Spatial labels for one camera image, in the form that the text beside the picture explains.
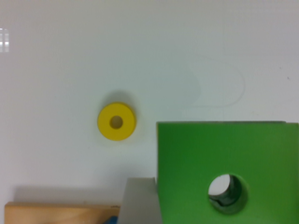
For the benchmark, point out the green square block with hole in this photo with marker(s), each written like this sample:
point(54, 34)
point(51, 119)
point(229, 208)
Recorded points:
point(262, 155)

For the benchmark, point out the blue hexagonal block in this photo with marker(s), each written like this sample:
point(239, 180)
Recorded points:
point(111, 220)

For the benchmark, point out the wooden peg base board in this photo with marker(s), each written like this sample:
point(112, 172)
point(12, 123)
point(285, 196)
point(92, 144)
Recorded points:
point(51, 213)

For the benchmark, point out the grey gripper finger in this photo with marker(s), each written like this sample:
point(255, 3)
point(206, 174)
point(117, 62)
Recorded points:
point(140, 203)

